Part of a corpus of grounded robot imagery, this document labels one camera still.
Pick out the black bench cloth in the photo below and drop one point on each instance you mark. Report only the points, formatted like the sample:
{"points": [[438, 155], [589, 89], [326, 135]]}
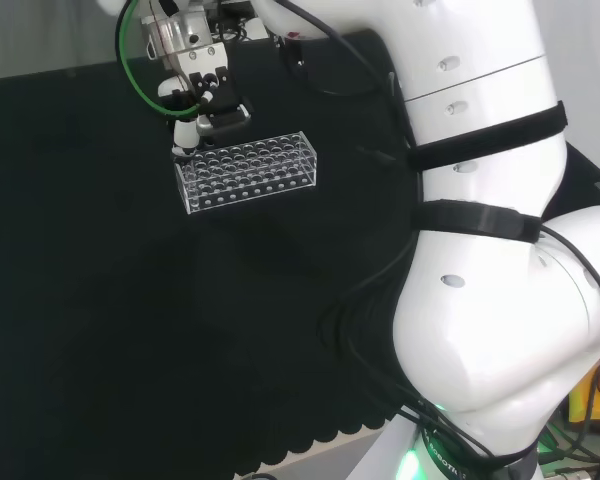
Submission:
{"points": [[105, 300]]}

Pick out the clear plastic test tube rack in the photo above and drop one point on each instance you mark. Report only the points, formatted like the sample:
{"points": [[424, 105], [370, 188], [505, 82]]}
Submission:
{"points": [[260, 170]]}

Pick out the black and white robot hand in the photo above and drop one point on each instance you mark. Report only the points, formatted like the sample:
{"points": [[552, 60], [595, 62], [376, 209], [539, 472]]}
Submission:
{"points": [[220, 100]]}

